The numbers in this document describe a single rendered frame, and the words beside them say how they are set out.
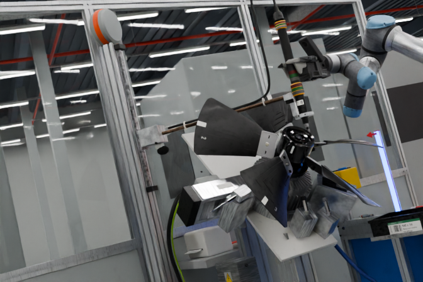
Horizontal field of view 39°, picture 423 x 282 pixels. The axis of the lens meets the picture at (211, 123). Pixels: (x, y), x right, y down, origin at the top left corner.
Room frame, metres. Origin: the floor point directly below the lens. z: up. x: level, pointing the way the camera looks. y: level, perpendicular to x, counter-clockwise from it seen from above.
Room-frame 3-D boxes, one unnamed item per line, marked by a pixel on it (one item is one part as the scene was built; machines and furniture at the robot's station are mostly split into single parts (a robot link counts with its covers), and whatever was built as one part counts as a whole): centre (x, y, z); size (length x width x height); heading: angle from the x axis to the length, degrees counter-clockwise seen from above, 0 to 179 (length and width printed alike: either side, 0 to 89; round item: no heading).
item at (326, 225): (2.17, -0.31, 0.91); 0.12 x 0.08 x 0.12; 34
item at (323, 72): (2.25, -0.43, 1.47); 0.12 x 0.08 x 0.09; 124
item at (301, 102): (2.19, -0.34, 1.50); 0.04 x 0.04 x 0.46
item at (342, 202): (2.24, -0.36, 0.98); 0.20 x 0.16 x 0.20; 34
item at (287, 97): (2.19, -0.33, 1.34); 0.09 x 0.07 x 0.10; 69
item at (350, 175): (2.63, -0.47, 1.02); 0.16 x 0.10 x 0.11; 34
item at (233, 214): (2.05, -0.01, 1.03); 0.15 x 0.10 x 0.14; 34
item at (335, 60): (2.30, -0.49, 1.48); 0.08 x 0.05 x 0.08; 34
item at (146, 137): (2.42, 0.25, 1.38); 0.10 x 0.07 x 0.08; 69
